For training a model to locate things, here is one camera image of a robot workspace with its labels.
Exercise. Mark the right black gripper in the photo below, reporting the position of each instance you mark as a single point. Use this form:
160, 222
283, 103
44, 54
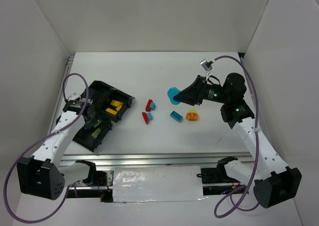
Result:
199, 91

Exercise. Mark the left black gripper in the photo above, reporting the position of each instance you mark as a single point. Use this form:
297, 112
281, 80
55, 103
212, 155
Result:
90, 110

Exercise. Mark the orange-yellow lego brick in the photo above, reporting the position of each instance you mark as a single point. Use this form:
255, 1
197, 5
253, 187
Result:
112, 111

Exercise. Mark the teal rounded lego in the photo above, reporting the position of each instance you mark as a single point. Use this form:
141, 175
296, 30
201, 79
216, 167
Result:
171, 93

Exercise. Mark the orange flower lego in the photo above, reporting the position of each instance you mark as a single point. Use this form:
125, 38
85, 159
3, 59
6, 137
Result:
192, 115

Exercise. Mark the yellow lego brick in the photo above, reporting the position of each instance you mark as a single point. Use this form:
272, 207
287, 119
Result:
116, 103

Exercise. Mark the blue lego brick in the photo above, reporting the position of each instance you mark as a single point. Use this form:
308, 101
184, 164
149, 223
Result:
176, 116

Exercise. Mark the red arch lego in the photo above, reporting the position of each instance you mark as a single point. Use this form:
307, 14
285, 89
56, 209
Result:
148, 106

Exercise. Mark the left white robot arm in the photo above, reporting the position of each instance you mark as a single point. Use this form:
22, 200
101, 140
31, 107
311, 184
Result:
41, 175

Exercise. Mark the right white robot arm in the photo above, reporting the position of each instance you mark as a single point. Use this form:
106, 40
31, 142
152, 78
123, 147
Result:
271, 181

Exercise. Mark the black four-compartment tray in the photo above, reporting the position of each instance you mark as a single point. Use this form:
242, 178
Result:
100, 97

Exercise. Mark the small teal lego upper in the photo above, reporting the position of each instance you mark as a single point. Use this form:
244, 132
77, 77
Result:
152, 106

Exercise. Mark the red curved lego lower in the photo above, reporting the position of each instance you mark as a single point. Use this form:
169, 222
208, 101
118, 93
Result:
145, 117

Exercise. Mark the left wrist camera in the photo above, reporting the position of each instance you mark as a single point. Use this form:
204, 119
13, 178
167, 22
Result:
73, 96

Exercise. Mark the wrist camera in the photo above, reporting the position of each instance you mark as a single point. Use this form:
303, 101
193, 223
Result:
73, 96
207, 65

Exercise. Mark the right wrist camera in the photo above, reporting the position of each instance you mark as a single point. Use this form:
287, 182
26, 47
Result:
207, 65

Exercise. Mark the aluminium rail frame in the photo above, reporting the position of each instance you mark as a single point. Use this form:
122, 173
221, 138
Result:
164, 141

